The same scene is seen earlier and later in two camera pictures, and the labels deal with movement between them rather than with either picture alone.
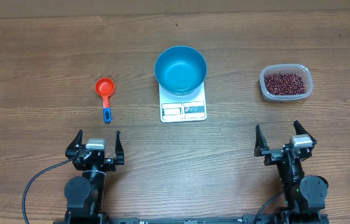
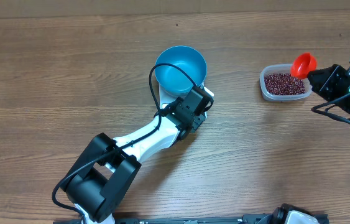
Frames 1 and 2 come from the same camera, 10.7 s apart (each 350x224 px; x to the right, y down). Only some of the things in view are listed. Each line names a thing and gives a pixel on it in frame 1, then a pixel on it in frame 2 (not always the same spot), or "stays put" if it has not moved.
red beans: x=284 y=84 stays put
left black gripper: x=110 y=165 -> x=179 y=101
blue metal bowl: x=180 y=70 stays put
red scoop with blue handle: x=105 y=86 -> x=301 y=66
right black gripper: x=273 y=155 -> x=331 y=79
